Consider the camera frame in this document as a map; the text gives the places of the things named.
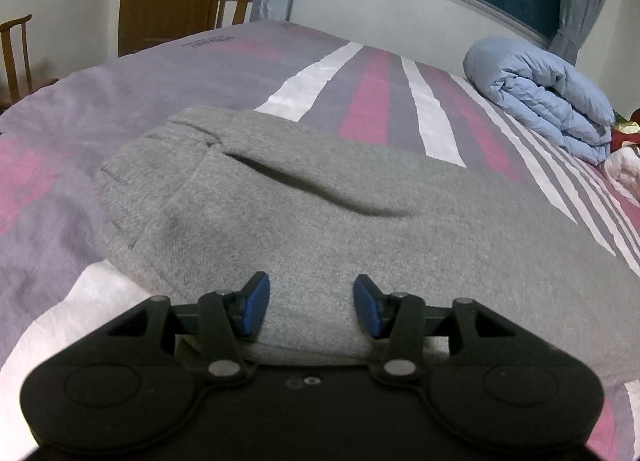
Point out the folded light blue duvet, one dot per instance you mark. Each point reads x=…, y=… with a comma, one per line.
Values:
x=540, y=91

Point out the striped bed sheet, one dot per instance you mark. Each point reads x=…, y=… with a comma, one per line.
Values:
x=150, y=81

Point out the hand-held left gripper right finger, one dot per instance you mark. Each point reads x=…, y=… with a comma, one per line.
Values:
x=367, y=306

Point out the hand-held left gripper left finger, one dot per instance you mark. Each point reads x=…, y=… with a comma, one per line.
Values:
x=255, y=308

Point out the cream pink cloth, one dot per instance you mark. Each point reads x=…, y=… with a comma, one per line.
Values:
x=625, y=168

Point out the red patterned cloth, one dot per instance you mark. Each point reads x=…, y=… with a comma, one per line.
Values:
x=627, y=133

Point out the wooden chair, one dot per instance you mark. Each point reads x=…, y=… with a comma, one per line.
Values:
x=15, y=56
x=235, y=6

